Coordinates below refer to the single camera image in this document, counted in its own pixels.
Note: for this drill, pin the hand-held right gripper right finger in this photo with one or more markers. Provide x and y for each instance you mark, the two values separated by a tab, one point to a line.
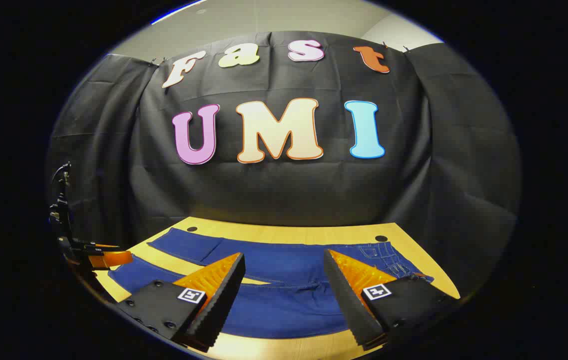
351	305

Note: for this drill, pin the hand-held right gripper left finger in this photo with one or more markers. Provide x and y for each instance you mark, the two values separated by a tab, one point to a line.
219	305

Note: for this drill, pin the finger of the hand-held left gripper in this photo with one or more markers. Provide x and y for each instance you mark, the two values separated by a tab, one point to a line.
111	257

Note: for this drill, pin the blue denim jeans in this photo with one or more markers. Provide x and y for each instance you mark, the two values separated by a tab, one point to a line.
284	265

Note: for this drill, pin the black backdrop cloth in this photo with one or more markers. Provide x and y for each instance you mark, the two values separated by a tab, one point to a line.
284	190

